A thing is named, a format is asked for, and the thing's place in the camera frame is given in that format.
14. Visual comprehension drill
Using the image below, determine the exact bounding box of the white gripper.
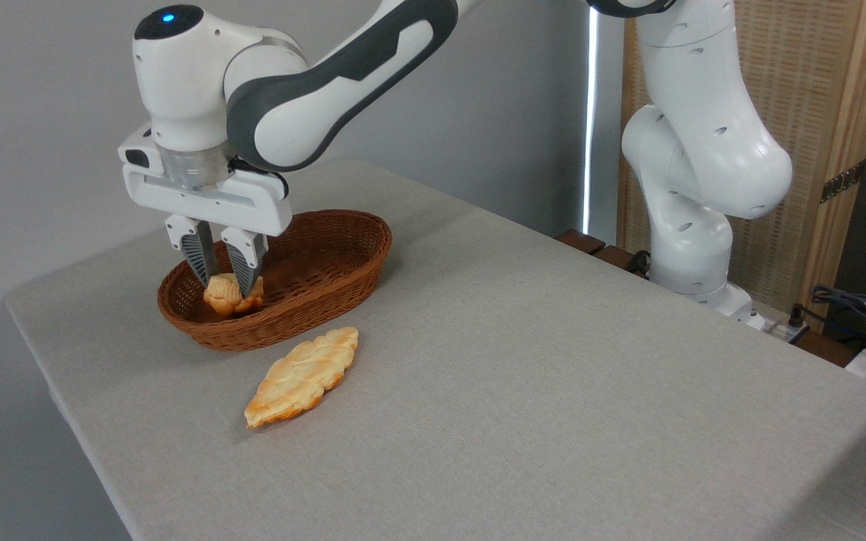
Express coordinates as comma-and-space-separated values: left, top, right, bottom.
118, 123, 294, 298

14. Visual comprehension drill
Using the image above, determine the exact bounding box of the small golden bread piece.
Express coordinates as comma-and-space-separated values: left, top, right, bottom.
202, 272, 266, 318

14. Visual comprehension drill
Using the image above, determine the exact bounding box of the long golden bread loaf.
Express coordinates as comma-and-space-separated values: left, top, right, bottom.
244, 326, 359, 430

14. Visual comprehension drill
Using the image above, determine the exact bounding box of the brown wicker oval basket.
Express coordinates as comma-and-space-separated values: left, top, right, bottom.
157, 209, 394, 352

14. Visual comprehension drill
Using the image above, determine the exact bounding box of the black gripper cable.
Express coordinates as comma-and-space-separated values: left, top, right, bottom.
227, 156, 289, 199

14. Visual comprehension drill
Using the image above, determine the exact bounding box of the bamboo folding screen wood frame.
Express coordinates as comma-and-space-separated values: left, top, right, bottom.
617, 0, 866, 332

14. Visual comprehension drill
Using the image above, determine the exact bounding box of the black cable bundle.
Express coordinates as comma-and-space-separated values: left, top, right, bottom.
789, 284, 866, 354

